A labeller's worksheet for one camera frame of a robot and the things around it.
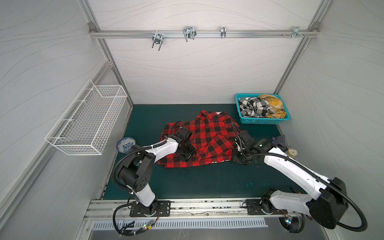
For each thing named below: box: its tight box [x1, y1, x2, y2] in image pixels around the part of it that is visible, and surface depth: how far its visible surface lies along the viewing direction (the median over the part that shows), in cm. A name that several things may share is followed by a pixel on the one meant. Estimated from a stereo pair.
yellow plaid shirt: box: [258, 94, 287, 119], surface depth 107 cm
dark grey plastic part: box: [272, 135, 288, 152], surface depth 98 cm
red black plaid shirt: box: [157, 110, 240, 168], surface depth 100 cm
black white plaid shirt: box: [238, 97, 271, 118], surface depth 109 cm
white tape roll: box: [286, 148, 298, 159], surface depth 84 cm
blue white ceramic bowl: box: [116, 137, 136, 154], surface depth 97 cm
